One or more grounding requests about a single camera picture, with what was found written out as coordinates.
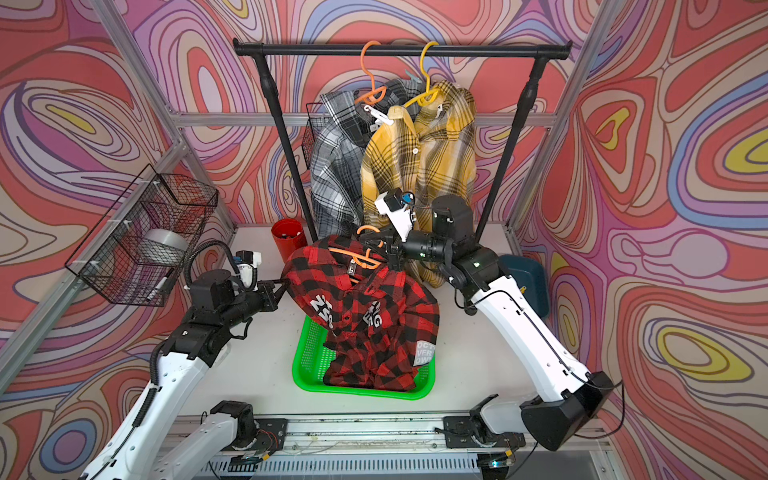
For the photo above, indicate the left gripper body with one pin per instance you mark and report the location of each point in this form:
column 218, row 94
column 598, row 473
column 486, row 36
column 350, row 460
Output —
column 264, row 303

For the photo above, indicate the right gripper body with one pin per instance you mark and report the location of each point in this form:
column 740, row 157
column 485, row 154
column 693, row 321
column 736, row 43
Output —
column 397, row 250

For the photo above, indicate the orange hanger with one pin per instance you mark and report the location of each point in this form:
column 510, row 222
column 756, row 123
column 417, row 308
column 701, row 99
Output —
column 375, row 93
column 364, row 261

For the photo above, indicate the red black plaid shirt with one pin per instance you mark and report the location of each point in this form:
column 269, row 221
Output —
column 383, row 329

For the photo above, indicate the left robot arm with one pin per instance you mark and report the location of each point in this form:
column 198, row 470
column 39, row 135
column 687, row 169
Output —
column 220, row 302

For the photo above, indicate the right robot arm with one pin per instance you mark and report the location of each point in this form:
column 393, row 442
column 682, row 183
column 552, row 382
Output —
column 567, row 395

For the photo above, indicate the yellow hanger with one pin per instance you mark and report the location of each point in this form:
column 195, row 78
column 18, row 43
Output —
column 430, row 94

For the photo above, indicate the red pen cup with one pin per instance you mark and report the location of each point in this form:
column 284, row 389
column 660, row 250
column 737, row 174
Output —
column 288, row 235

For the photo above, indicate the green plastic basket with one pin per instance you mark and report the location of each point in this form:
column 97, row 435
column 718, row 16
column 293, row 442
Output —
column 312, row 359

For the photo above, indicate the yellow plaid shirt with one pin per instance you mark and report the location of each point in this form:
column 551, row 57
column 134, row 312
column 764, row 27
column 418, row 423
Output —
column 429, row 154

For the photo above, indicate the grey tape roll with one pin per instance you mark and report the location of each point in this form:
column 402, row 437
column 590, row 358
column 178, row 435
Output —
column 162, row 247

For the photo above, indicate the grey plaid shirt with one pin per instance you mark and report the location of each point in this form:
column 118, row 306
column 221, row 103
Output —
column 335, row 166

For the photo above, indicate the dark teal tray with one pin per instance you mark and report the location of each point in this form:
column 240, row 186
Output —
column 530, row 278

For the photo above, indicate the black clothes rack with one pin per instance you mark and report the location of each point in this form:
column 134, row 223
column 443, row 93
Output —
column 540, row 54

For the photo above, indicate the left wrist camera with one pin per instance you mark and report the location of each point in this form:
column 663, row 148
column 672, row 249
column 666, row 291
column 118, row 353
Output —
column 247, row 263

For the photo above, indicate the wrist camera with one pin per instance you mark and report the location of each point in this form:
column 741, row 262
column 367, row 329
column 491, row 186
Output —
column 247, row 263
column 398, row 207

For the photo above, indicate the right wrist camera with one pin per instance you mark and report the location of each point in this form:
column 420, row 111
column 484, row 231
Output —
column 398, row 207

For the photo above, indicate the white marker in wire basket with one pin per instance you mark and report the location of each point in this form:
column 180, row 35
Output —
column 158, row 288

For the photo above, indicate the black wire basket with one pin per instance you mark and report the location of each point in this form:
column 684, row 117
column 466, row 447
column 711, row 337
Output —
column 161, row 218

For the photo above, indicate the small wire basket on rack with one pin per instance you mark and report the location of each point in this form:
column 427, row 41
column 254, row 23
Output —
column 317, row 118

